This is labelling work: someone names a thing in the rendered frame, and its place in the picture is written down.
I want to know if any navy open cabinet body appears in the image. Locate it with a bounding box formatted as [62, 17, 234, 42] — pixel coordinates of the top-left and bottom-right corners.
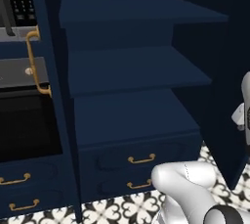
[58, 0, 230, 148]

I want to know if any navy cabinet shelf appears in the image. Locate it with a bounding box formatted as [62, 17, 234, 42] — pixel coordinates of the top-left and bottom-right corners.
[66, 45, 213, 99]
[59, 0, 230, 24]

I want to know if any plain navy cabinet door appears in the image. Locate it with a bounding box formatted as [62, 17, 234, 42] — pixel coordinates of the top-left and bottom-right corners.
[171, 0, 250, 191]

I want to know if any navy drawer front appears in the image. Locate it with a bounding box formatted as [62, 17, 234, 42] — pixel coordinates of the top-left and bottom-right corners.
[0, 156, 71, 197]
[77, 132, 203, 184]
[0, 189, 76, 221]
[79, 172, 164, 203]

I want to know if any grey and black oven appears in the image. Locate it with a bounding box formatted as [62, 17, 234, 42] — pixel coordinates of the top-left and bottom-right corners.
[0, 56, 64, 164]

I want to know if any black microwave oven with keypad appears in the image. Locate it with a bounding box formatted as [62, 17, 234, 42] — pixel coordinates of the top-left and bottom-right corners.
[0, 0, 41, 42]

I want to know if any gold drawer handle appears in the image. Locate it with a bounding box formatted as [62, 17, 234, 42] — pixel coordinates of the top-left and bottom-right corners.
[8, 199, 41, 212]
[127, 153, 157, 164]
[0, 172, 32, 186]
[126, 179, 153, 190]

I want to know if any navy cabinet door, gold handle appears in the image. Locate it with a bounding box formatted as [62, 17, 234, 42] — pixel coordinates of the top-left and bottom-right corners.
[27, 0, 83, 224]

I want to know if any long gold door handle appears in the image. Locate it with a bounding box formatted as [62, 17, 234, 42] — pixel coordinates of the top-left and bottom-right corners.
[24, 25, 53, 98]

